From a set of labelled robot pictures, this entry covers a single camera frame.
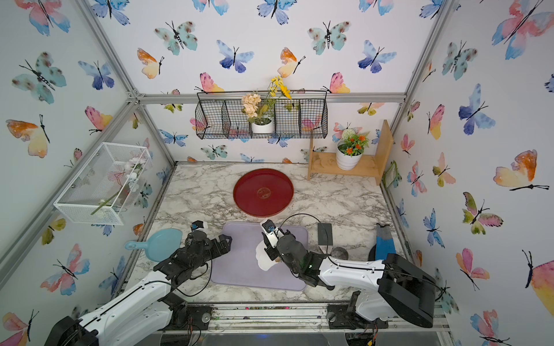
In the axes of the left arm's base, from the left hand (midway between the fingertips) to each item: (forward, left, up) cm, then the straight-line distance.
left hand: (226, 240), depth 86 cm
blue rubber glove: (-1, -64, -4) cm, 64 cm away
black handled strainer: (+1, -40, -7) cm, 41 cm away
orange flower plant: (+37, -55, +16) cm, 68 cm away
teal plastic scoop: (+2, +29, -7) cm, 30 cm away
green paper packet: (+34, -78, -2) cm, 85 cm away
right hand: (-1, -17, +10) cm, 20 cm away
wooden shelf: (+39, -68, +1) cm, 79 cm away
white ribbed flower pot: (+35, -52, +7) cm, 63 cm away
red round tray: (+27, -13, -6) cm, 31 cm away
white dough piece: (-6, -15, -6) cm, 17 cm away
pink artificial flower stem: (+16, +29, +26) cm, 42 cm away
